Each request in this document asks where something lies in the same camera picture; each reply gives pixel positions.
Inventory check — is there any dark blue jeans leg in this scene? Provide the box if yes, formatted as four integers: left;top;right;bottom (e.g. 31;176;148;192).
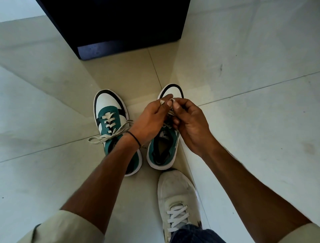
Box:
169;224;227;243

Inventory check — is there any dark wooden cabinet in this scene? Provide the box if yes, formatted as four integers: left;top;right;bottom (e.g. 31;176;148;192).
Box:
36;0;191;60

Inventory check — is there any person's left hand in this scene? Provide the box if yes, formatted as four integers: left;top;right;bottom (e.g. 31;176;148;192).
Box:
126;94;174;148

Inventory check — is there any green white unlaced sneaker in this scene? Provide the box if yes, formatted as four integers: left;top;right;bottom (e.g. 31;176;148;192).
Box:
146;84;185;171

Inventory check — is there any person's right hand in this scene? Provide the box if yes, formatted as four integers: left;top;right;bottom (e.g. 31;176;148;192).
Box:
171;98;218;158

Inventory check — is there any black wristband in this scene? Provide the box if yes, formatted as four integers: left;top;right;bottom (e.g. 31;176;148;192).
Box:
125;131;142;148

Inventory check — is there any green white laced sneaker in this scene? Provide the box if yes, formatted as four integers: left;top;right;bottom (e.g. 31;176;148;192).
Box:
88;89;143;177

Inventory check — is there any beige shirt sleeve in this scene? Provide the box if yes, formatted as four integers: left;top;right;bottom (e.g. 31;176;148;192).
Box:
278;223;320;243
17;210;105;243

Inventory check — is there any person's left forearm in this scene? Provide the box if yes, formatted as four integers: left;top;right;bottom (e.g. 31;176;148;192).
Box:
60;132;142;235

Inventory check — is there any worn white sneaker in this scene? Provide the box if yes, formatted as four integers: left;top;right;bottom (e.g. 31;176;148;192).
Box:
157;169;203;243

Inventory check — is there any person's right forearm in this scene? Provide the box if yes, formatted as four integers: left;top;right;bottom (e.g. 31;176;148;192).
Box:
201;141;312;237

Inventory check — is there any white shoelace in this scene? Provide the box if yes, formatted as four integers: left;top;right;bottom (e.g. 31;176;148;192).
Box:
159;99;179;131

